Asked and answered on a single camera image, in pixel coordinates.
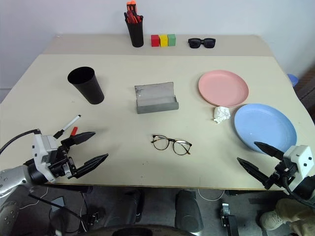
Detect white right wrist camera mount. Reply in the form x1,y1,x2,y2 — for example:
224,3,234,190
282,145,315,193

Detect black metal clamp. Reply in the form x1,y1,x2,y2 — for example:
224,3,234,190
220,202,239,236

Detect dark rounded shape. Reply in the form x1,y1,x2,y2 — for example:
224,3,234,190
174,189,204,232

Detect crumpled white tissue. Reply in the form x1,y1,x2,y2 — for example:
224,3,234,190
213,106,231,123

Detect black ribbed pen holder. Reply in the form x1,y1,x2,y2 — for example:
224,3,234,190
126,17,145,48

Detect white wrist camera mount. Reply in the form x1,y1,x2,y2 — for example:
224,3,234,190
31,133,62,183
282,145,315,193

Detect dark brown woven object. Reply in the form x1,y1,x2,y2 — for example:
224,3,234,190
294,64,315,112

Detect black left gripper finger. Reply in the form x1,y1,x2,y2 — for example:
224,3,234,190
73,153,110,178
61,131,97,148

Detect blue plate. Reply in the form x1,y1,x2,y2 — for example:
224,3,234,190
233,103,298,154

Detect tortoiseshell eyeglasses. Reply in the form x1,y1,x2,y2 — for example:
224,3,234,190
150,134,193,156

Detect white marker black cap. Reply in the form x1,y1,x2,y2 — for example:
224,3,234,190
53,114,82,140

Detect white sneaker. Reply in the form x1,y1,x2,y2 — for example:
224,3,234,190
259,209,288,231

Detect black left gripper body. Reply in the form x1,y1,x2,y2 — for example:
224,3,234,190
48,146,79,179

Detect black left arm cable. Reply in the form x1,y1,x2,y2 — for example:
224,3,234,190
0,129,41,155

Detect beige trouser leg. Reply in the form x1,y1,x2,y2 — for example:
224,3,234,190
275,197,315,236

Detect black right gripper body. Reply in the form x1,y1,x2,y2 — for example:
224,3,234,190
264,159,295,190

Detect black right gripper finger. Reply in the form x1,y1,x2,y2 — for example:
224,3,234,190
236,157,272,184
253,141,286,161

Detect yellow wooden block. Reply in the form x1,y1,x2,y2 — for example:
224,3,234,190
158,34,169,48

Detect pink plate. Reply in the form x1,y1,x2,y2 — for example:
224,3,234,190
198,69,250,108

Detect white floor cable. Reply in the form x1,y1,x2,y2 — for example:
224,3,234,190
197,188,226,202

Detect grey glasses case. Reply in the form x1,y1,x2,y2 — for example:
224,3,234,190
134,81,180,115

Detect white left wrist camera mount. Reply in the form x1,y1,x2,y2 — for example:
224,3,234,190
31,133,62,183

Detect black sunglasses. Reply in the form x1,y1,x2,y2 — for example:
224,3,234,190
188,37,217,50

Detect black plastic cup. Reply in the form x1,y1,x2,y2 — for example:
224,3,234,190
67,66,105,105

